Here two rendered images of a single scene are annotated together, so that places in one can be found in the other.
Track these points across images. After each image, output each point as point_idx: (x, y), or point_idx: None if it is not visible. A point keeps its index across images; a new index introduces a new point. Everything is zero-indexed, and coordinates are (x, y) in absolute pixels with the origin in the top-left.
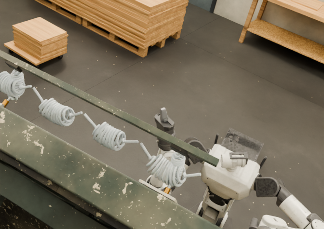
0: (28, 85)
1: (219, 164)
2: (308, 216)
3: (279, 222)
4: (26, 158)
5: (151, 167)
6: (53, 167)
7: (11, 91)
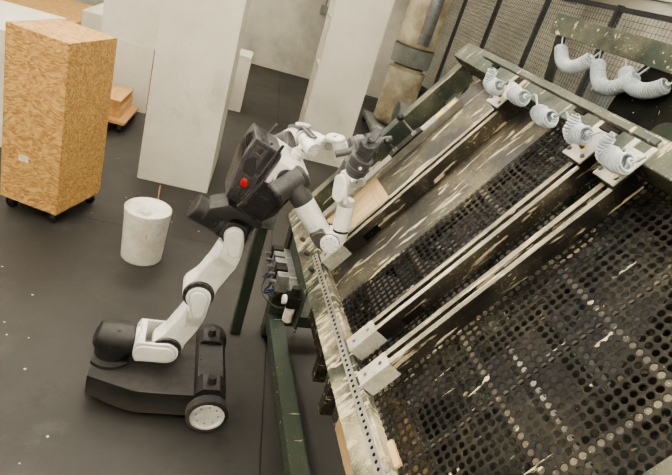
0: (568, 113)
1: (300, 164)
2: (297, 128)
3: (336, 134)
4: None
5: (505, 86)
6: None
7: None
